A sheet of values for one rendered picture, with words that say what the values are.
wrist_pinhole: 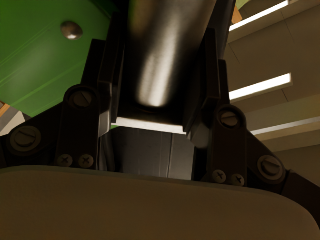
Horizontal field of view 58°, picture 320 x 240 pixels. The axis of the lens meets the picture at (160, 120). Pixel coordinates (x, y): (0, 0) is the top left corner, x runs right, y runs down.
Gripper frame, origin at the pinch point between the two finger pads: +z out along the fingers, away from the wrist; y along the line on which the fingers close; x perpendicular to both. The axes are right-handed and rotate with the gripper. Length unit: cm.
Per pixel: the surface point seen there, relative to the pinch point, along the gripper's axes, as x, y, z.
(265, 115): -220, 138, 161
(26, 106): -8.7, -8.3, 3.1
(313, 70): -327, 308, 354
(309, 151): -316, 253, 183
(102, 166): -13.1, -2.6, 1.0
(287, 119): -202, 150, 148
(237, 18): -153, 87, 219
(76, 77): -4.8, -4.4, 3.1
